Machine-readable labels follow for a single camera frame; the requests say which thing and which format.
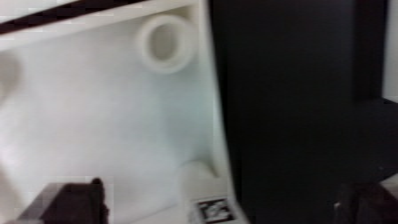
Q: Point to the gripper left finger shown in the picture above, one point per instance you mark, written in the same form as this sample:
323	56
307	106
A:
67	204

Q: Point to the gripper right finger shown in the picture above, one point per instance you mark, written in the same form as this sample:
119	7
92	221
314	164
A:
366	205

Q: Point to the white table leg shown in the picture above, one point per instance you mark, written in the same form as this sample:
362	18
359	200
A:
208	203

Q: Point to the white square table top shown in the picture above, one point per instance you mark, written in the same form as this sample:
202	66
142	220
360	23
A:
110	112

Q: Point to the white U-shaped fence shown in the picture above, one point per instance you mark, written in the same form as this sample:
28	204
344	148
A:
60	13

